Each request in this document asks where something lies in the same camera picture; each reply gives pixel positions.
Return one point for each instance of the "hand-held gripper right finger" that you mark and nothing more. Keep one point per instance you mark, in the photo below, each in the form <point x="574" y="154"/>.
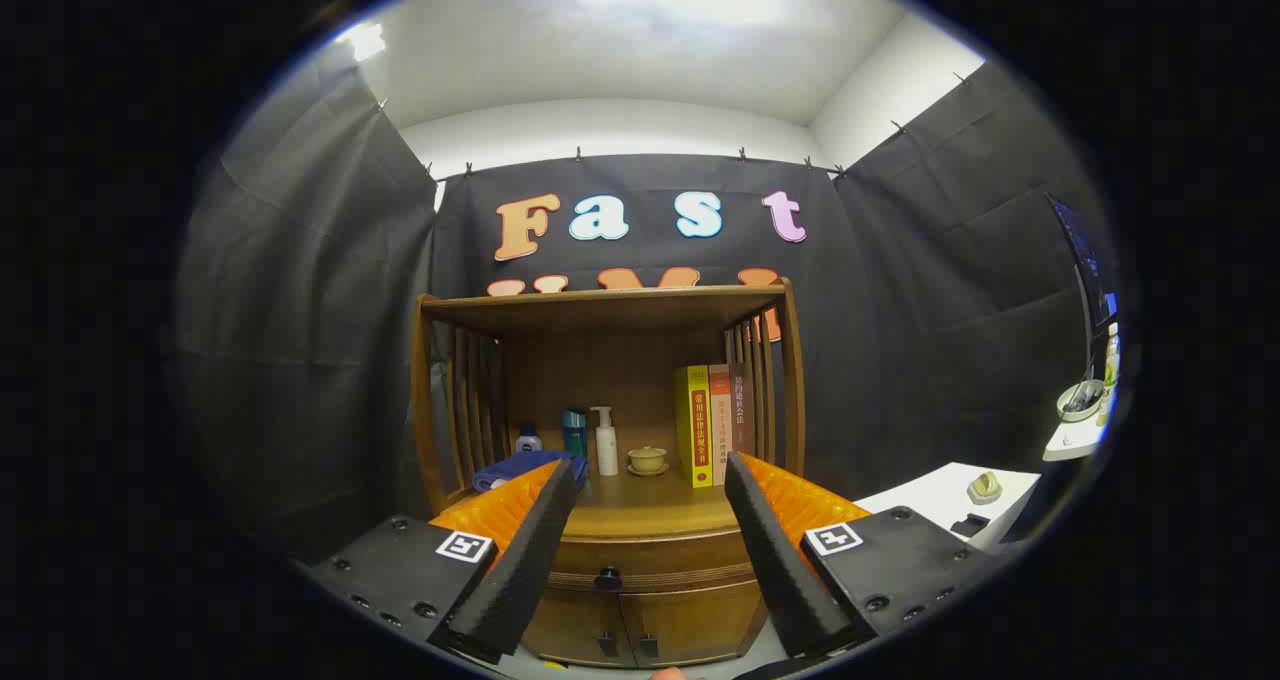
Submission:
<point x="775" y="560"/>

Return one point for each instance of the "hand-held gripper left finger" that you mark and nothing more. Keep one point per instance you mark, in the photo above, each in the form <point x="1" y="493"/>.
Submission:
<point x="530" y="560"/>

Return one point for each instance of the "wooden countertop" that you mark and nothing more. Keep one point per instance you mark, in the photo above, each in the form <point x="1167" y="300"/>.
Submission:
<point x="650" y="505"/>

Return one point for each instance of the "wooden cabinet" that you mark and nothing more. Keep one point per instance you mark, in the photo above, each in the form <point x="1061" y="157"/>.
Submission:
<point x="600" y="310"/>

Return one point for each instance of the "blue folded towel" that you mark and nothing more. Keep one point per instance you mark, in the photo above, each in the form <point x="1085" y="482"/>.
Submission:
<point x="510" y="470"/>

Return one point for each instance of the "small white bottle blue cap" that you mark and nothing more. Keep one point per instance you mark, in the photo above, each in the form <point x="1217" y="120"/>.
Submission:
<point x="528" y="442"/>

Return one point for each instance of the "white pump bottle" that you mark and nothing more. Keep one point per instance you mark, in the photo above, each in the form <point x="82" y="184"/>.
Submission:
<point x="606" y="450"/>

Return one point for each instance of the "teal bottle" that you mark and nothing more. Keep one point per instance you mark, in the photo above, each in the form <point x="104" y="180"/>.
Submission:
<point x="574" y="430"/>

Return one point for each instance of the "yellow book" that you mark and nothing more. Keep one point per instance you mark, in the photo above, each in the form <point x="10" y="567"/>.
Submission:
<point x="695" y="430"/>

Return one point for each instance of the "brown book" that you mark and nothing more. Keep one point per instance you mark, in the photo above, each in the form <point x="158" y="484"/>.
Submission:
<point x="742" y="410"/>

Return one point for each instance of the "beige lidded teacup with saucer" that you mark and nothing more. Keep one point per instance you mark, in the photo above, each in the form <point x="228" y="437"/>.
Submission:
<point x="647" y="460"/>

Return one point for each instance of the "orange and beige book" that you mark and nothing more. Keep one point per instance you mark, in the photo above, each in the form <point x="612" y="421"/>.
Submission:
<point x="720" y="410"/>

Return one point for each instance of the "white table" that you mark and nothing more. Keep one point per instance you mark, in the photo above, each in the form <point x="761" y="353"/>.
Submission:
<point x="930" y="495"/>

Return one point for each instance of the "small black object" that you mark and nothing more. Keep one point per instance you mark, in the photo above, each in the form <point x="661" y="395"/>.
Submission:
<point x="970" y="525"/>

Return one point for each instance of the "white ledge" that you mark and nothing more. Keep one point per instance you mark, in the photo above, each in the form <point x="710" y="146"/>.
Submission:
<point x="1070" y="445"/>

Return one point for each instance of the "grey bowl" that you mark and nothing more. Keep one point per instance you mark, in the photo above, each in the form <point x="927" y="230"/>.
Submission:
<point x="1080" y="402"/>

